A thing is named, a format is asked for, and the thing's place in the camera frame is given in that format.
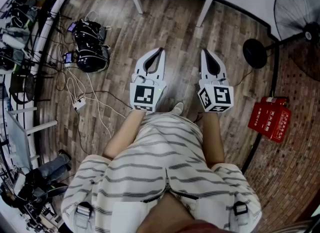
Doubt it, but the red fire extinguisher box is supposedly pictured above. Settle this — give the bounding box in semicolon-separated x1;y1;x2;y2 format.
247;101;293;144

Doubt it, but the black round stool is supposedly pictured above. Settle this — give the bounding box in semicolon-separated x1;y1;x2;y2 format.
9;73;55;105

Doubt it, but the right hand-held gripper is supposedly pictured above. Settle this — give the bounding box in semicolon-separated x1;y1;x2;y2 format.
197;48;235;114

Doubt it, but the person's light shoe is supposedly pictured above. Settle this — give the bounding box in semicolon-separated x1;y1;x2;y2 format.
169;101;185;116

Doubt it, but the person's bare chest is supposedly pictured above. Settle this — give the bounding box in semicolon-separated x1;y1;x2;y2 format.
136;192;226;233

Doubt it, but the grey strap with buckle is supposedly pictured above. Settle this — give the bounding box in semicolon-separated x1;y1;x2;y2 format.
74;201;95;232
232;201;250;228

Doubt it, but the white frame glass desk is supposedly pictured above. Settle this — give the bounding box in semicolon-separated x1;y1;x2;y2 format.
4;106;60;170

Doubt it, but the black standing fan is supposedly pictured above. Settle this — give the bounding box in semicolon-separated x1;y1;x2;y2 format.
242;0;320;83

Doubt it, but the person's right forearm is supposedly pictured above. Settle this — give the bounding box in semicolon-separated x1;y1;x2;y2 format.
201;111;226;169

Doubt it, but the white power strip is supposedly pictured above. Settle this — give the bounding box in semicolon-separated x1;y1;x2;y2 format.
72;96;87;111

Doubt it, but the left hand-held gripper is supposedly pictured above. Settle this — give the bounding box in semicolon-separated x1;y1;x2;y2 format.
129;47;168;114

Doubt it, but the person's left forearm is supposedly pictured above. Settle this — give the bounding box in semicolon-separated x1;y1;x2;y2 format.
101;109;147;160

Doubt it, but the person's striped white shirt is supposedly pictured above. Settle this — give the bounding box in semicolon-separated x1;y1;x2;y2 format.
61;113;262;233

